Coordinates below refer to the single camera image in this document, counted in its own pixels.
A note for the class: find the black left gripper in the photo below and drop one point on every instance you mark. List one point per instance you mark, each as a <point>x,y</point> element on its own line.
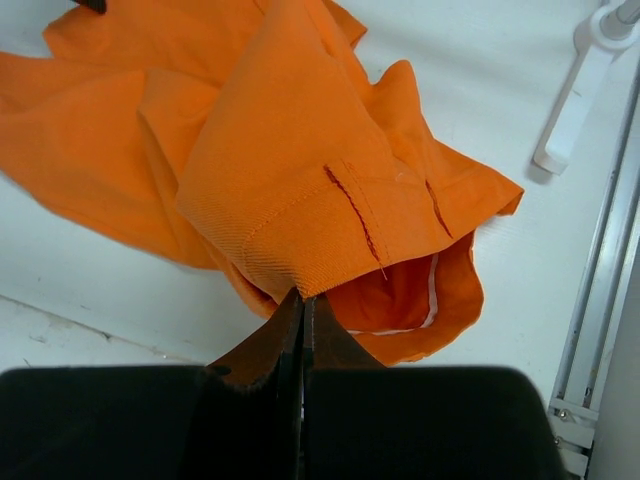
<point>97,6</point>

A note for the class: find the white clothes rack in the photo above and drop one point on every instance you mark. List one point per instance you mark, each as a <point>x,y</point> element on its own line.
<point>599,41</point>

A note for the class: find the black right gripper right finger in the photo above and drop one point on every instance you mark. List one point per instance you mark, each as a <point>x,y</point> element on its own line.
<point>365,421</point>

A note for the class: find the orange trousers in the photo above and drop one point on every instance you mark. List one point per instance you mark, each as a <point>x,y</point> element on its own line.
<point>246,137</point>

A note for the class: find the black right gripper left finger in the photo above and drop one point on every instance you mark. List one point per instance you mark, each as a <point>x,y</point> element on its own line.
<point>237,418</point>

